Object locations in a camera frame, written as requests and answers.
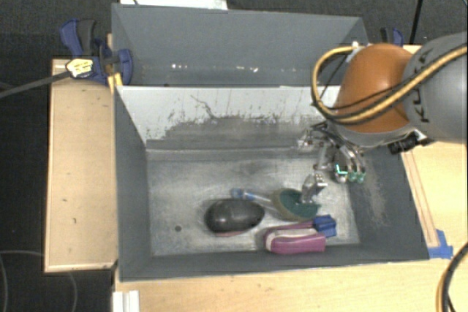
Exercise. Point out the black cylinder on white bracket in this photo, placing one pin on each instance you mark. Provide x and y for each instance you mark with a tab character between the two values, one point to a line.
402	145

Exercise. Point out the grey metal bin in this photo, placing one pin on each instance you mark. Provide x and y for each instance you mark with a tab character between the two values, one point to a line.
234	47

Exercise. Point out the purple and white stapler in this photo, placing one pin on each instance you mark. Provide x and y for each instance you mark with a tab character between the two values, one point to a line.
296	243

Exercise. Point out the blue small block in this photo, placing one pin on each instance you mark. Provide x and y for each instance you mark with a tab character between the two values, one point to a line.
325	224

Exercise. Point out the clear tube with blue cap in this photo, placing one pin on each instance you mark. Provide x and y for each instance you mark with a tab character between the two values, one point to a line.
252	196

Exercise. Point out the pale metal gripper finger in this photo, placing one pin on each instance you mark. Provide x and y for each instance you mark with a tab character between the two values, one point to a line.
313	187

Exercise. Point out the green round sponge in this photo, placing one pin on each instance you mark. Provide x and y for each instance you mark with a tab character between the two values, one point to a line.
292	208

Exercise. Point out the black egg-shaped object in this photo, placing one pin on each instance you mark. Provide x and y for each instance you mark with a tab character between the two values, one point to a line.
234	215

